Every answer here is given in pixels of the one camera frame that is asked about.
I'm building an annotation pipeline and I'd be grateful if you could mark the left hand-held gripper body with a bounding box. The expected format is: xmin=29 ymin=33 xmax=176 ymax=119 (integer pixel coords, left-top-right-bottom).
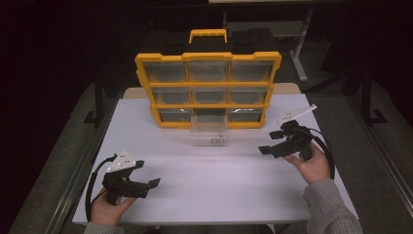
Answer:
xmin=101 ymin=149 xmax=151 ymax=206

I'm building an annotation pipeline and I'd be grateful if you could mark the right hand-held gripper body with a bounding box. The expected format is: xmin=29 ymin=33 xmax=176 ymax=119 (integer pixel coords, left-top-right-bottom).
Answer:
xmin=274 ymin=103 xmax=318 ymax=162

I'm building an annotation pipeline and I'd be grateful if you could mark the clear plastic drawer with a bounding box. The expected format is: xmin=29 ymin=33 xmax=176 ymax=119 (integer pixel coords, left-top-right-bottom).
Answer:
xmin=190 ymin=108 xmax=228 ymax=147

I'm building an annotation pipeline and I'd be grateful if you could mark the yellow and black organizer cabinet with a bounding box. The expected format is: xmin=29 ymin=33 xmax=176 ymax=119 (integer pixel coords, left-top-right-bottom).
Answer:
xmin=134 ymin=28 xmax=282 ymax=131

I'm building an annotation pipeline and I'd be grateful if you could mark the person's left hand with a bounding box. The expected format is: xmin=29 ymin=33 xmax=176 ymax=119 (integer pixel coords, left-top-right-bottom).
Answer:
xmin=90 ymin=187 xmax=137 ymax=227

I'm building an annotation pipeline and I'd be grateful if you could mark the person's right hand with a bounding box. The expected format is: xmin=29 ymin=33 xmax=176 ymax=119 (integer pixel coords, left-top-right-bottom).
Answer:
xmin=282 ymin=141 xmax=332 ymax=185

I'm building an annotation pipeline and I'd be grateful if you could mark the black metal stand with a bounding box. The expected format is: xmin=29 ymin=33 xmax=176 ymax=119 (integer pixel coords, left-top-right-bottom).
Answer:
xmin=83 ymin=73 xmax=105 ymax=129
xmin=359 ymin=66 xmax=390 ymax=128

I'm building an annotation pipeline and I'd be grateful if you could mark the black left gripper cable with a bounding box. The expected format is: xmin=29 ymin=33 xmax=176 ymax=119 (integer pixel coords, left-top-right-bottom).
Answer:
xmin=84 ymin=154 xmax=118 ymax=224

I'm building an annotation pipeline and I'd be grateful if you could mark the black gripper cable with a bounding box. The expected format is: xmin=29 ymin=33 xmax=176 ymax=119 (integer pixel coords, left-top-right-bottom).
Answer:
xmin=84 ymin=154 xmax=118 ymax=224
xmin=300 ymin=126 xmax=336 ymax=180

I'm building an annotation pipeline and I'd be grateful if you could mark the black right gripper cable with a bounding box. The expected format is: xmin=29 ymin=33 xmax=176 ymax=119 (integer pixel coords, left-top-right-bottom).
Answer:
xmin=300 ymin=126 xmax=336 ymax=180

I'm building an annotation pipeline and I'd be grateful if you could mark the white desk frame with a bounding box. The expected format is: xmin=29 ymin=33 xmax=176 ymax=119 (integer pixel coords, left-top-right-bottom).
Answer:
xmin=223 ymin=8 xmax=315 ymax=83

